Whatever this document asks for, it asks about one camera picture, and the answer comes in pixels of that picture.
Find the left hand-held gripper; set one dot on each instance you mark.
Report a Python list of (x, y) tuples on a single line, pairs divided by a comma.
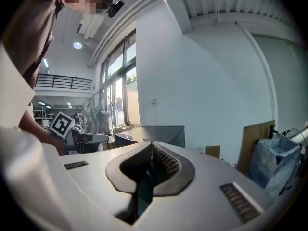
[(62, 126)]

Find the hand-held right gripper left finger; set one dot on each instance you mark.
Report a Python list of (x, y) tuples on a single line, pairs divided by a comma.
[(96, 177)]

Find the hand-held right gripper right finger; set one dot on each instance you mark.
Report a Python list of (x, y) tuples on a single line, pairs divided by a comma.
[(204, 177)]

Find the black washing machine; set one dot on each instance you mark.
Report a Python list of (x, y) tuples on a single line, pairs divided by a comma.
[(163, 135)]

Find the person's left forearm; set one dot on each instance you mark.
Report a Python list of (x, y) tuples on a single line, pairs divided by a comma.
[(33, 130)]

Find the small cardboard sheet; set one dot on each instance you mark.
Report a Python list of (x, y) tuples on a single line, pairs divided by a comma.
[(213, 151)]

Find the black standing fan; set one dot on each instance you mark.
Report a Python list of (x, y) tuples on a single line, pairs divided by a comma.
[(99, 115)]

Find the large cardboard sheet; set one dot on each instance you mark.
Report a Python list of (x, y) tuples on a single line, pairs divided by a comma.
[(255, 141)]

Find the black framed window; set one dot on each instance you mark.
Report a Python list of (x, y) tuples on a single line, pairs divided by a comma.
[(124, 80)]

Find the black balcony railing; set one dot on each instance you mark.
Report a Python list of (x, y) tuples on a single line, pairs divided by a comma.
[(62, 82)]

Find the round ceiling lamp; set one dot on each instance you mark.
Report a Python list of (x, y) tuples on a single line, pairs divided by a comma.
[(77, 45)]

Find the white ceiling air conditioner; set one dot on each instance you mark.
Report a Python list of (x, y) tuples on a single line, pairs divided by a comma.
[(91, 26)]

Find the white ceiling pipes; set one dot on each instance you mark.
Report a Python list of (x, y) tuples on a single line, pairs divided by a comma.
[(120, 28)]

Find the person's dark shirt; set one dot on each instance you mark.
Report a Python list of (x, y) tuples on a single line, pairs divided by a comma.
[(31, 32)]

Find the white wall socket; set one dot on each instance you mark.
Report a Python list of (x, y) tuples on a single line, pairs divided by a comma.
[(154, 102)]

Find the white wall conduit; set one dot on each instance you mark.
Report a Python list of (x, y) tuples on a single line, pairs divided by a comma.
[(267, 76)]

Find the black head camera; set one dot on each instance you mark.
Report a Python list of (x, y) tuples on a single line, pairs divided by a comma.
[(115, 8)]

